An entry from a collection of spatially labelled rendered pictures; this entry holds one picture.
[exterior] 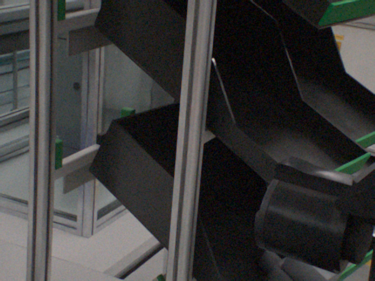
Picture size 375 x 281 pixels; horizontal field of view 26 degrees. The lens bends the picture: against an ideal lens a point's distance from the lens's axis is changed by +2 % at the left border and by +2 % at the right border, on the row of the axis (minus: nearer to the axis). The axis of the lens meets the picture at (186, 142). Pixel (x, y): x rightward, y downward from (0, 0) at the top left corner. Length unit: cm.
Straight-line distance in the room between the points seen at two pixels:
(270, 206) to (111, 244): 118
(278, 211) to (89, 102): 111
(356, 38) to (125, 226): 320
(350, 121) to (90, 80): 78
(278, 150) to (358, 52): 403
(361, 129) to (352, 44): 388
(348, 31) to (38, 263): 403
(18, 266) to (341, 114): 87
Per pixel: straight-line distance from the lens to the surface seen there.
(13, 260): 163
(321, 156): 81
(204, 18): 70
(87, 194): 168
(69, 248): 168
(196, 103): 72
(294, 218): 53
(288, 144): 79
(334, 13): 68
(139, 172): 82
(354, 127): 92
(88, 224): 170
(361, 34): 477
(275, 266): 84
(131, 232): 175
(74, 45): 86
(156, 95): 184
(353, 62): 481
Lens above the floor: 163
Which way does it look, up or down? 19 degrees down
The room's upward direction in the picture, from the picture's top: 5 degrees clockwise
